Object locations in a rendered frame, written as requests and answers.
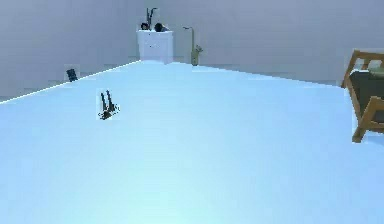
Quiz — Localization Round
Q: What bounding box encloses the olive floor lamp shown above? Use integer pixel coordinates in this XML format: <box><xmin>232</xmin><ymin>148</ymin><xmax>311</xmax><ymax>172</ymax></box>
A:
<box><xmin>182</xmin><ymin>26</ymin><xmax>204</xmax><ymax>67</ymax></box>

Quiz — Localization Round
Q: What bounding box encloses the white chest of drawers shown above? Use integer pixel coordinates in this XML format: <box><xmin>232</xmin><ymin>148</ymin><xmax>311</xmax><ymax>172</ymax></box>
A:
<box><xmin>136</xmin><ymin>29</ymin><xmax>175</xmax><ymax>65</ymax></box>

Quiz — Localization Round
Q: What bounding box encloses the black two-pronged object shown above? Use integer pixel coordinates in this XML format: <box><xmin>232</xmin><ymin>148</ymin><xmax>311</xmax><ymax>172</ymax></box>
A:
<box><xmin>97</xmin><ymin>89</ymin><xmax>120</xmax><ymax>121</ymax></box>

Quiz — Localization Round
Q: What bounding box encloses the black lumpy object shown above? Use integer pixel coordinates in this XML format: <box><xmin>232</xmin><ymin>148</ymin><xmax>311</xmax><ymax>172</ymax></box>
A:
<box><xmin>154</xmin><ymin>22</ymin><xmax>170</xmax><ymax>33</ymax></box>

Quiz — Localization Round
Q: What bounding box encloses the black desk lamp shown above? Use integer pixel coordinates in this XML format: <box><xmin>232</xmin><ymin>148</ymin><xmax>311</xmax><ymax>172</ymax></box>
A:
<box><xmin>145</xmin><ymin>7</ymin><xmax>158</xmax><ymax>30</ymax></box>

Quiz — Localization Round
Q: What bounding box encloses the small black box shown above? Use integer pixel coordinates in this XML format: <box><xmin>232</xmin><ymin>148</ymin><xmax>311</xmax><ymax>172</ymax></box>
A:
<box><xmin>65</xmin><ymin>68</ymin><xmax>79</xmax><ymax>83</ymax></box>

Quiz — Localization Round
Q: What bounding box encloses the wooden armchair dark cushion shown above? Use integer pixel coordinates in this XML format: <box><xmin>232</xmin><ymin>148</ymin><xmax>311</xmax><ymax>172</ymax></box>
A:
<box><xmin>340</xmin><ymin>49</ymin><xmax>384</xmax><ymax>144</ymax></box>

